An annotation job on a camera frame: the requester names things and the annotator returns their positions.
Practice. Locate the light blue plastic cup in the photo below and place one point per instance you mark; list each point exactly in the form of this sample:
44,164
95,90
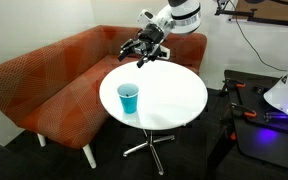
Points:
128,101

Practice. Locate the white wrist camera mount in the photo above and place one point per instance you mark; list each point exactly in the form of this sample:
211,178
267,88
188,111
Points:
165,52

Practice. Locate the orange patterned corner sofa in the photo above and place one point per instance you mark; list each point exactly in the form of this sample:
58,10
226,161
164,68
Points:
50,86

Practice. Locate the white round pedestal table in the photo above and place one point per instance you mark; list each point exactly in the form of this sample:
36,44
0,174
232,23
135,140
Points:
164,96

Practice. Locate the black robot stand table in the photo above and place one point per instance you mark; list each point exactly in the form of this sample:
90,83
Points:
267,143

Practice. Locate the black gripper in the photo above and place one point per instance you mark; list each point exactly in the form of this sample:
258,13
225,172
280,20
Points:
149,40

